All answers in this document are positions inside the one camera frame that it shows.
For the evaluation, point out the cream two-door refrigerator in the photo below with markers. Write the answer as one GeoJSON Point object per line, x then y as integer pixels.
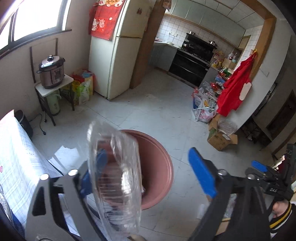
{"type": "Point", "coordinates": [112, 62]}

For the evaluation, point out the black cylindrical speaker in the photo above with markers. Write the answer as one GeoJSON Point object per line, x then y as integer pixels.
{"type": "Point", "coordinates": [20, 116]}

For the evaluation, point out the small white side table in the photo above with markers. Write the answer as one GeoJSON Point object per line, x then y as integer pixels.
{"type": "Point", "coordinates": [43, 94]}

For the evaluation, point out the person's right hand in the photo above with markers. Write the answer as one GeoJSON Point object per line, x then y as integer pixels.
{"type": "Point", "coordinates": [280, 207]}

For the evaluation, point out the open cardboard box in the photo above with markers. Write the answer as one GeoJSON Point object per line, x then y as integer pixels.
{"type": "Point", "coordinates": [217, 138]}

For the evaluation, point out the green shopping bag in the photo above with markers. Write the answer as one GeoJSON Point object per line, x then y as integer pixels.
{"type": "Point", "coordinates": [82, 87]}

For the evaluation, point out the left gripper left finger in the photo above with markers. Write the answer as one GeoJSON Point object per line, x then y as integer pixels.
{"type": "Point", "coordinates": [45, 218]}

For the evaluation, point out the terracotta round trash bin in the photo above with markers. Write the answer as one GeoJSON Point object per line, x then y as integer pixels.
{"type": "Point", "coordinates": [156, 165]}

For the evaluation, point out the black kitchen stove oven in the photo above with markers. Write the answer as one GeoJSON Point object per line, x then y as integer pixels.
{"type": "Point", "coordinates": [191, 62]}

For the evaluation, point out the clear plastic clamshell container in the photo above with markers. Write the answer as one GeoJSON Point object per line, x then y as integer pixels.
{"type": "Point", "coordinates": [116, 179]}

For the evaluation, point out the silver electric pressure cooker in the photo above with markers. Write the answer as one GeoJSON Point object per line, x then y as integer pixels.
{"type": "Point", "coordinates": [51, 71]}

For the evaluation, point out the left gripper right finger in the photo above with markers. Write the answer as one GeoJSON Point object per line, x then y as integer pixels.
{"type": "Point", "coordinates": [249, 218]}

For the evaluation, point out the blue checked tablecloth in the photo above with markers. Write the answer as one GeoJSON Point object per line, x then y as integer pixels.
{"type": "Point", "coordinates": [21, 167]}

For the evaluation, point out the red hanging apron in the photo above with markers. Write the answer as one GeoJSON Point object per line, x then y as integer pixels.
{"type": "Point", "coordinates": [230, 98]}

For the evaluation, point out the pale green thermos kettle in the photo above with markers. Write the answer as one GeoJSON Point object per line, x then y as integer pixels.
{"type": "Point", "coordinates": [53, 102]}

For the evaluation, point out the white plastic bags pile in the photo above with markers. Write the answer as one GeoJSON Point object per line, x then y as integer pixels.
{"type": "Point", "coordinates": [204, 103]}

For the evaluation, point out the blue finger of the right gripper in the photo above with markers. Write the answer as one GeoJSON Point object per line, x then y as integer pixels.
{"type": "Point", "coordinates": [259, 166]}

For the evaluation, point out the red cloth on refrigerator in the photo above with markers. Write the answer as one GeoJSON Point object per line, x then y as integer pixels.
{"type": "Point", "coordinates": [103, 17]}

